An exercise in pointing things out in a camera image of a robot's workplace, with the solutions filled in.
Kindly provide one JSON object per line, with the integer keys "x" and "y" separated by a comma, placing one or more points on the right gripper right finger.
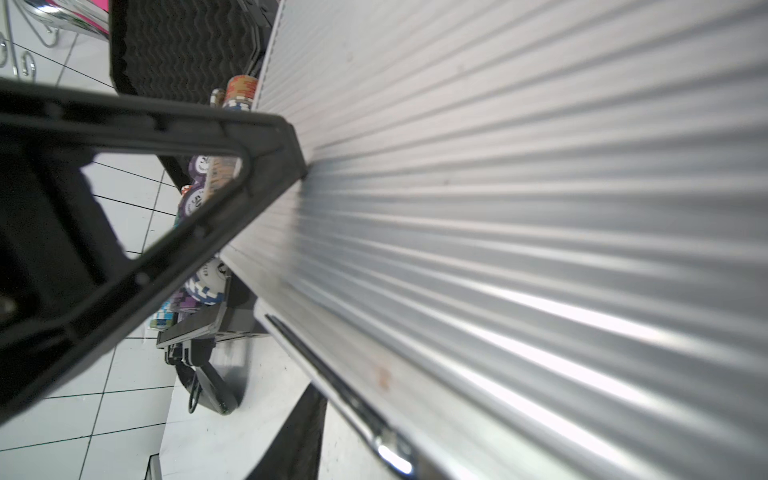
{"x": 296, "y": 450}

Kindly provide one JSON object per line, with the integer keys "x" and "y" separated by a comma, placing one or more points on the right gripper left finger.
{"x": 68, "y": 291}

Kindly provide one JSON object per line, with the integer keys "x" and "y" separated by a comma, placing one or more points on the silver poker case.
{"x": 533, "y": 235}

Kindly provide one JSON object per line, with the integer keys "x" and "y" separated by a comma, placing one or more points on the chrome wire wall rack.
{"x": 26, "y": 47}

